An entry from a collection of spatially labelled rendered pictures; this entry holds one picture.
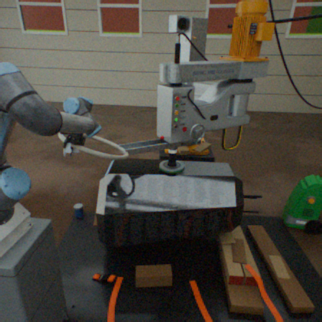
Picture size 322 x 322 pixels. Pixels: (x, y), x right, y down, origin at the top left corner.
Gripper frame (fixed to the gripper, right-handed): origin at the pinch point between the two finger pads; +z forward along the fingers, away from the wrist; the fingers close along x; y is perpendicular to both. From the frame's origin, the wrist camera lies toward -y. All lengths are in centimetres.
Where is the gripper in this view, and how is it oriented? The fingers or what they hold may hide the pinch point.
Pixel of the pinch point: (67, 154)
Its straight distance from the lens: 176.3
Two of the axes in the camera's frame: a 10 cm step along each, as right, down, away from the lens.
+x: 4.5, -0.6, 8.9
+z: -3.4, 9.1, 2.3
